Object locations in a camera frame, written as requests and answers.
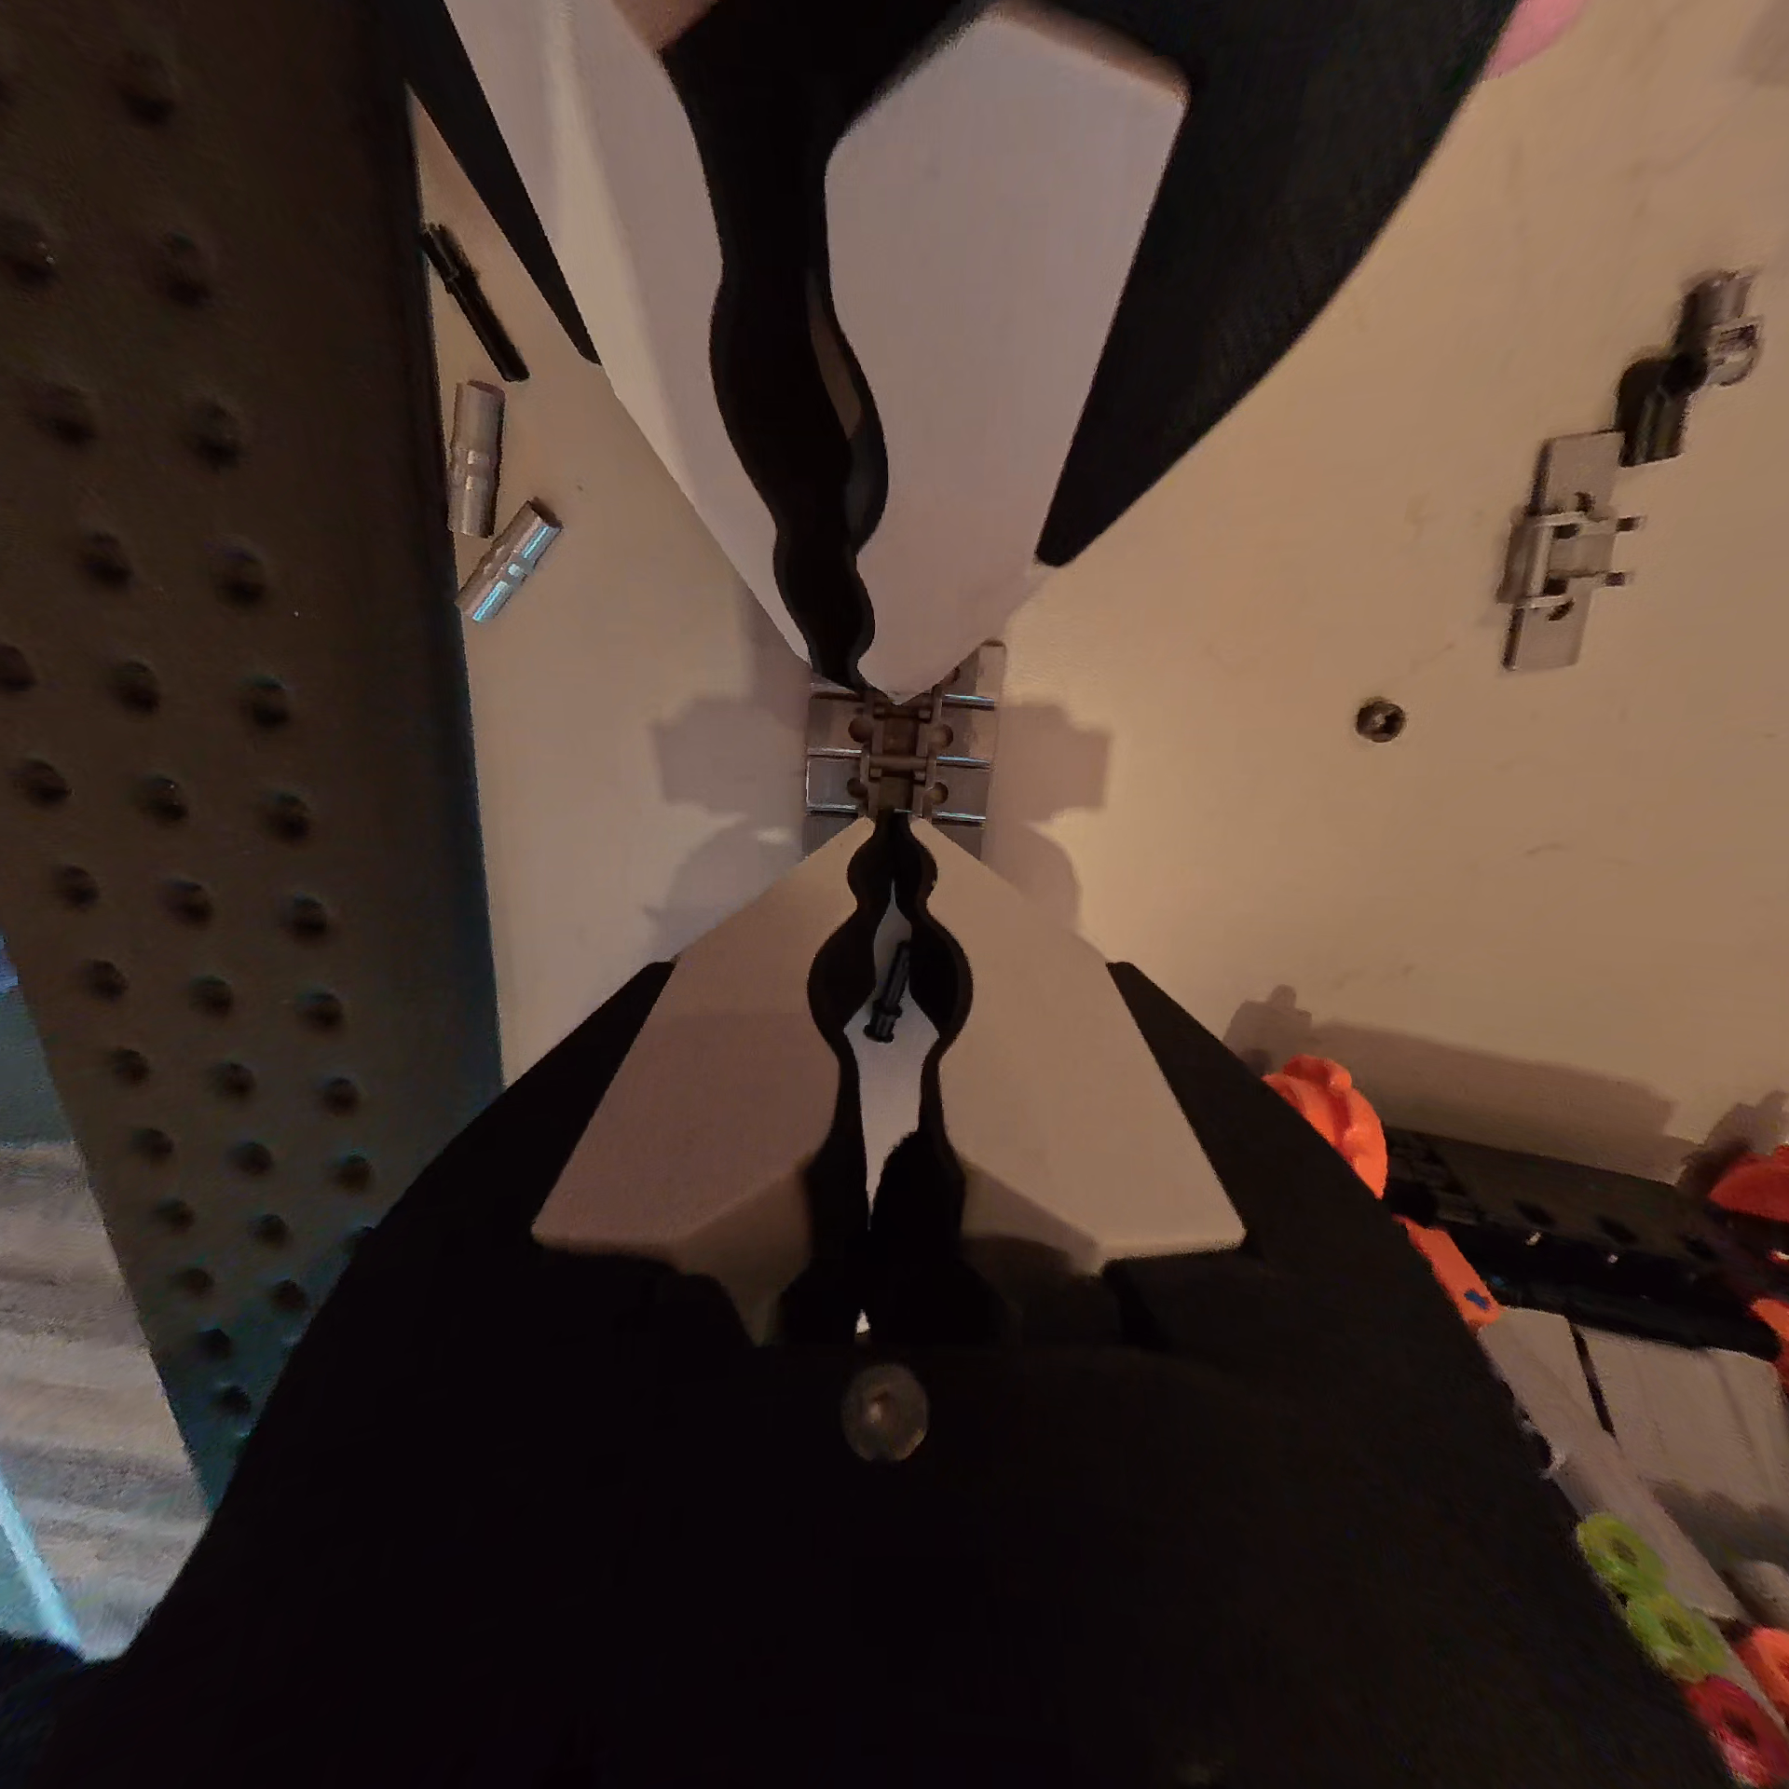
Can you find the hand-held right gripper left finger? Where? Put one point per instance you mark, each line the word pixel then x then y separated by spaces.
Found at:
pixel 685 1118

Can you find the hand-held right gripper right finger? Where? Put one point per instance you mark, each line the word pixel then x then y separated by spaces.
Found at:
pixel 1090 1105

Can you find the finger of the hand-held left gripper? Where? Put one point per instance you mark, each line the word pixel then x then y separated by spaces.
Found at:
pixel 602 195
pixel 1021 279

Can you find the black grey toy robot vehicle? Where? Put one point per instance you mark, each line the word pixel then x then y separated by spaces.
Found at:
pixel 1593 1230

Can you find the long black toy pin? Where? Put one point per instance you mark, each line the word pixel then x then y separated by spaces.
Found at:
pixel 475 302

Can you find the orange toy gear wheel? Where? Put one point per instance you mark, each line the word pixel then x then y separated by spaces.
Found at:
pixel 1336 1118
pixel 1755 1174

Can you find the grey cylinder toy sleeve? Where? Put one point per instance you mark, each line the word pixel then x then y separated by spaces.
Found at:
pixel 508 559
pixel 475 456

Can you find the dark grey small toy pieces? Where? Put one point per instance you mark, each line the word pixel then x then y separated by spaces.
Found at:
pixel 1559 546

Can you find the scattered small black toy parts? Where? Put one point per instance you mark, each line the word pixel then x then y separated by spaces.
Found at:
pixel 1379 719

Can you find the black dimpled mat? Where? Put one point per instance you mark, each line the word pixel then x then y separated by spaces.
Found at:
pixel 223 699

